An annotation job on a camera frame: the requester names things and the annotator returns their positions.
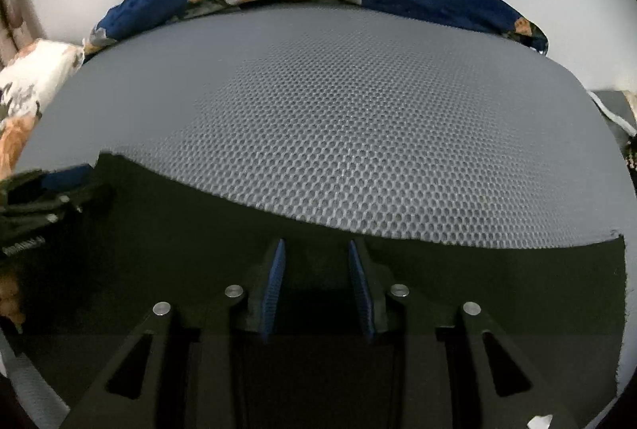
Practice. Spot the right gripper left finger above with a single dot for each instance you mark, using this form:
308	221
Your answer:
199	369

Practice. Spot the white floral pillow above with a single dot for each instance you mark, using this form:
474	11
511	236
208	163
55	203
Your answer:
29	84

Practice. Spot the person hand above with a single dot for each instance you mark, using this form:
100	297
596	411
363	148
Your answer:
10	299

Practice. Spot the black pants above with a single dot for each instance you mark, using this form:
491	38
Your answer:
143	239

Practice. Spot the grey mesh mattress cover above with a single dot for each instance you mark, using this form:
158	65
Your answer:
357	120

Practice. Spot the white patterned cloth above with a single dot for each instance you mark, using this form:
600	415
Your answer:
619	110

